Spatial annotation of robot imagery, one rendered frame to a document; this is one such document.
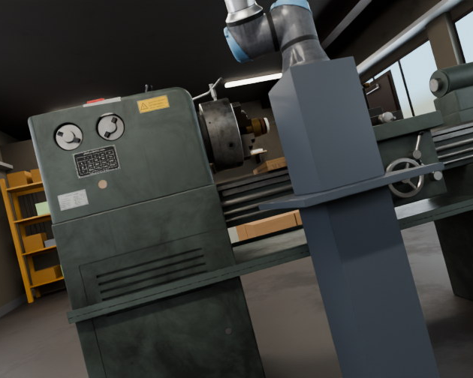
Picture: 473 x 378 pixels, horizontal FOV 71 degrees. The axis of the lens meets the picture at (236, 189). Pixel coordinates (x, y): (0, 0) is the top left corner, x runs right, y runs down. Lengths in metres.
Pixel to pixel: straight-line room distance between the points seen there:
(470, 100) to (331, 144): 1.08
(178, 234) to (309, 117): 0.63
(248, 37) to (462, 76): 1.17
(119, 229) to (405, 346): 0.97
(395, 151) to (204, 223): 0.79
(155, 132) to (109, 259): 0.48
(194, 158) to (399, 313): 0.82
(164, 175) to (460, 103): 1.39
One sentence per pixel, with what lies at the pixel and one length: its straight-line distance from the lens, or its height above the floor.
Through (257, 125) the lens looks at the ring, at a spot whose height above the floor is 1.08.
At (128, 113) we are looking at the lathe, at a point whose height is 1.19.
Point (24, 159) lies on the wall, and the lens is 7.23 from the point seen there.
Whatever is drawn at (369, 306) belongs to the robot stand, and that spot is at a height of 0.42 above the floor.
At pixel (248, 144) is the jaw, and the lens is 1.49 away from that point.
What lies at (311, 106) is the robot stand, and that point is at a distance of 0.96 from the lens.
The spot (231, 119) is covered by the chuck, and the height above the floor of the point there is 1.11.
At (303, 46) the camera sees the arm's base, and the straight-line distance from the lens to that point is 1.07.
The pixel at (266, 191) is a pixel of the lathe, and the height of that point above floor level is 0.79.
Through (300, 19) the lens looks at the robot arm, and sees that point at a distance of 1.10.
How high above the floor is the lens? 0.79
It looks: 1 degrees up
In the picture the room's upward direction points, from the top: 15 degrees counter-clockwise
